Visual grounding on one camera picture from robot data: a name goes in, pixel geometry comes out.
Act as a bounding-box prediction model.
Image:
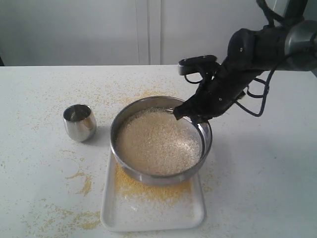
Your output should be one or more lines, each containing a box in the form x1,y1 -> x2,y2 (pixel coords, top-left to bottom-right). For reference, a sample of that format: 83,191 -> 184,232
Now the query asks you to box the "rice and millet mixture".
116,109 -> 202,176

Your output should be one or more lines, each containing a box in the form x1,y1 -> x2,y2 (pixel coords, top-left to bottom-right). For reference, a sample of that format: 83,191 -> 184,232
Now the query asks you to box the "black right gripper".
173,27 -> 287,127

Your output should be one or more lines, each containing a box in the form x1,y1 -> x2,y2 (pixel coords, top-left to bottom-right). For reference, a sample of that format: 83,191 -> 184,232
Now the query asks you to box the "black right camera cable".
184,0 -> 317,117

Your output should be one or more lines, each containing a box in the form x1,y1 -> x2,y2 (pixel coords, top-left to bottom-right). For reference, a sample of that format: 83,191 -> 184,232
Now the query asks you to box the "white plastic tray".
100,152 -> 206,232

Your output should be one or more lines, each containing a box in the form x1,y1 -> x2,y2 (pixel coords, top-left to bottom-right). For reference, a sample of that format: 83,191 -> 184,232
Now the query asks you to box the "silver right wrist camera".
178,55 -> 219,76

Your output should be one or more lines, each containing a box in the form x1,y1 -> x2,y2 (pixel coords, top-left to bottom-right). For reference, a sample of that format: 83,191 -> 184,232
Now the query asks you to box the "sieved millet on tray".
115,164 -> 192,206

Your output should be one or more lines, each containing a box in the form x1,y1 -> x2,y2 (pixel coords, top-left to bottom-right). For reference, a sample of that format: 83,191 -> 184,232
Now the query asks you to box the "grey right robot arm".
173,20 -> 317,124

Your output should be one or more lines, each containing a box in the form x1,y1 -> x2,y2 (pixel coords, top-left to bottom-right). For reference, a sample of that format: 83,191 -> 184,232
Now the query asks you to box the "small steel cup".
63,104 -> 97,142

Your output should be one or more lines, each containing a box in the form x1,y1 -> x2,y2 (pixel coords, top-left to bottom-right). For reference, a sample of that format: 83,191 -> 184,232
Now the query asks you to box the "yellow millet pile on table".
131,89 -> 172,102

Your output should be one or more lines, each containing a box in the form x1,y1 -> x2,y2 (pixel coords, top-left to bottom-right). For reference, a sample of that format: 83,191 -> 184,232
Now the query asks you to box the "round steel mesh sieve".
110,96 -> 212,186

